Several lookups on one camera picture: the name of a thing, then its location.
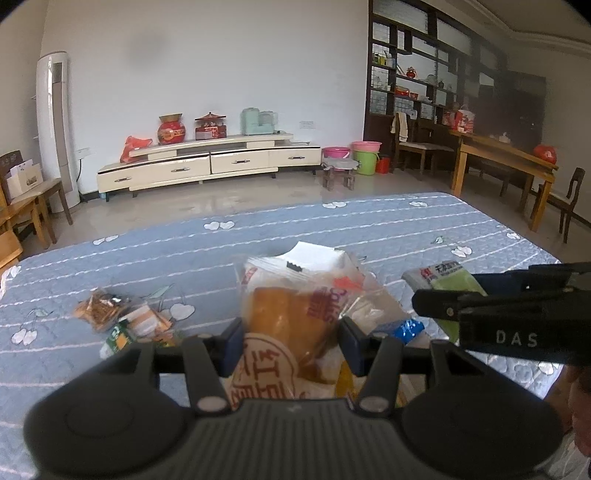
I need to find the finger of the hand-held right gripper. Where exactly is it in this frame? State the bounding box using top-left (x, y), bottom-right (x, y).
top-left (411, 288), bottom-right (574, 320)
top-left (470, 261), bottom-right (591, 297)

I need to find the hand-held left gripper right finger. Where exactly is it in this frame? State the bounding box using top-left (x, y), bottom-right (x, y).
top-left (338, 316), bottom-right (474, 414)

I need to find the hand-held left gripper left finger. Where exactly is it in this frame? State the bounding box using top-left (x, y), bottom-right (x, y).
top-left (122, 318), bottom-right (245, 415)

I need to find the light green snack packet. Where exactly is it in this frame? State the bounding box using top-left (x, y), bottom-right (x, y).
top-left (402, 261), bottom-right (488, 345)

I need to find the clear bread roll packet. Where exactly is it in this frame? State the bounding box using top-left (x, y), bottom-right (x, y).
top-left (225, 256), bottom-right (393, 411)

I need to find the white cardboard tray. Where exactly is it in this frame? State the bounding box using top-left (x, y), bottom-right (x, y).
top-left (276, 241), bottom-right (368, 282)

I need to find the person's right forearm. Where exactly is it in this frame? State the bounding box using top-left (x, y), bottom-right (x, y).
top-left (566, 369), bottom-right (591, 444)

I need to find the blue snack packet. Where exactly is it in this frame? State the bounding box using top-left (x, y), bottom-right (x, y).
top-left (373, 318), bottom-right (426, 348)

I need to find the dark wooden dining chair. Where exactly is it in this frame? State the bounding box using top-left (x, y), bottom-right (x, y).
top-left (530, 167), bottom-right (586, 243)
top-left (392, 113), bottom-right (456, 182)

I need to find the orange white snack packet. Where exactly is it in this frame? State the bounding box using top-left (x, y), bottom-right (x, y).
top-left (119, 305), bottom-right (173, 340)

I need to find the blue quilted blanket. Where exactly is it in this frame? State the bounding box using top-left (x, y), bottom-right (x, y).
top-left (0, 191), bottom-right (570, 416)

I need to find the green white snack packet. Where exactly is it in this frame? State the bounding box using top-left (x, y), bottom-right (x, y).
top-left (99, 322), bottom-right (139, 360)

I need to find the wooden dining table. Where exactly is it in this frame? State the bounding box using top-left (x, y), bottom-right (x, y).
top-left (450, 129), bottom-right (559, 232)

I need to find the golden brown snack packet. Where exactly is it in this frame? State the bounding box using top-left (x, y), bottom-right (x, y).
top-left (74, 287), bottom-right (137, 332)

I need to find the green plastic bucket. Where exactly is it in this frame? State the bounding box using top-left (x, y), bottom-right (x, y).
top-left (353, 150), bottom-right (380, 176)

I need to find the small wooden stool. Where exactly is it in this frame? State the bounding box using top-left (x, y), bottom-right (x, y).
top-left (322, 157), bottom-right (359, 191)

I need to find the red white gift bag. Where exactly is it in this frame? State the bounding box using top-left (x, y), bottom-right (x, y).
top-left (442, 105), bottom-right (476, 135)

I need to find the beige towel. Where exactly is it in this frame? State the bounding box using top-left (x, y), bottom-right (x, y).
top-left (391, 112), bottom-right (410, 143)

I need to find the cream low cabinet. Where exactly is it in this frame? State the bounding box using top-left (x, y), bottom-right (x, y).
top-left (96, 131), bottom-right (322, 200)

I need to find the red lidded gift box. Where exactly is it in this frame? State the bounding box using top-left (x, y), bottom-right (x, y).
top-left (194, 111), bottom-right (228, 141)

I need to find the red plastic bag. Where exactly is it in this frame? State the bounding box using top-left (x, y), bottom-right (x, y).
top-left (120, 136), bottom-right (155, 163)

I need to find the red round jar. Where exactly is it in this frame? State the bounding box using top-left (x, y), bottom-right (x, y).
top-left (158, 113), bottom-right (186, 146)

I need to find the mint green kitchen appliance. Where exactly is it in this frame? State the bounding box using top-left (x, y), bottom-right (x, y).
top-left (241, 107), bottom-right (280, 136)

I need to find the dark-backed wooden chair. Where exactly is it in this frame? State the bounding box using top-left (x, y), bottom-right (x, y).
top-left (0, 150), bottom-right (75, 245)

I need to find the dark wooden shelf unit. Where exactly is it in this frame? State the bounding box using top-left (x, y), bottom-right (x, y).
top-left (362, 0), bottom-right (550, 172)

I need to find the white cardboard box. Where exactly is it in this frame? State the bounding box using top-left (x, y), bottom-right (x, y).
top-left (6, 159), bottom-right (45, 200)

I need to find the white standing air conditioner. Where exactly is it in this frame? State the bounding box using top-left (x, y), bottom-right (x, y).
top-left (36, 52), bottom-right (80, 214)

